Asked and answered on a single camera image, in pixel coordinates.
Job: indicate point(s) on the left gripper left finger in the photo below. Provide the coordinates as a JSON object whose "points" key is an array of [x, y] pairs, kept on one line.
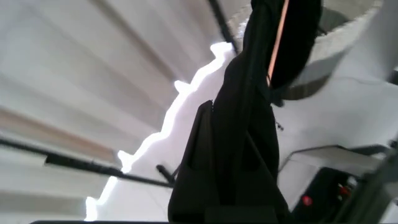
{"points": [[196, 186]]}

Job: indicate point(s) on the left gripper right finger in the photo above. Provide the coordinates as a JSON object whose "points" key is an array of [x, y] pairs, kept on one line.
{"points": [[264, 202]]}

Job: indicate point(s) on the black short-sleeved shirt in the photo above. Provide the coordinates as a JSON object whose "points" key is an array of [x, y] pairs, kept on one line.
{"points": [[236, 93]]}

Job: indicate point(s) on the pink clothes hanger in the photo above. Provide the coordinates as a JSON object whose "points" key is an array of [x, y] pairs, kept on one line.
{"points": [[278, 37]]}

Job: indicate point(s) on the black clothes rack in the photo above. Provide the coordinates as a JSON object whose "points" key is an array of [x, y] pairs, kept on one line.
{"points": [[77, 165]]}

